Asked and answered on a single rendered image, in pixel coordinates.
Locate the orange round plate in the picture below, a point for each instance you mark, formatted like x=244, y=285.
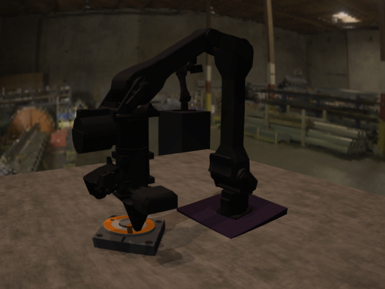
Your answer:
x=113, y=227

